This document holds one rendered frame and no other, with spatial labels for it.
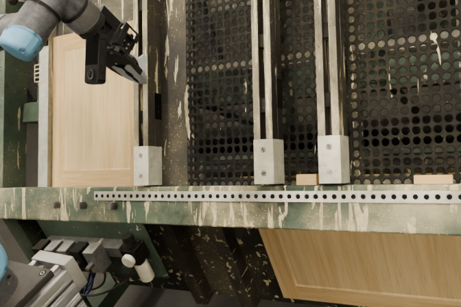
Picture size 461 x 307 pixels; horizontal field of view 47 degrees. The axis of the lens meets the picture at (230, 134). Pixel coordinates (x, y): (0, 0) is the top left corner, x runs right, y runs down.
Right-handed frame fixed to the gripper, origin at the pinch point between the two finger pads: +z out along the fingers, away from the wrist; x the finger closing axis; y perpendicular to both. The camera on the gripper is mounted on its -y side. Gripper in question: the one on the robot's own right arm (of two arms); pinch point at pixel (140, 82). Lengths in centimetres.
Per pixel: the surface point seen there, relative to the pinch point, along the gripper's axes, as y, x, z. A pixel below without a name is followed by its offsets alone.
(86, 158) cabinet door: -2, 58, 38
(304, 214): -12, -27, 47
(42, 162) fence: -6, 78, 35
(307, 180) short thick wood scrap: -3, -26, 45
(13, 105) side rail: 14, 100, 26
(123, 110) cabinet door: 13, 41, 31
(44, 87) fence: 19, 78, 22
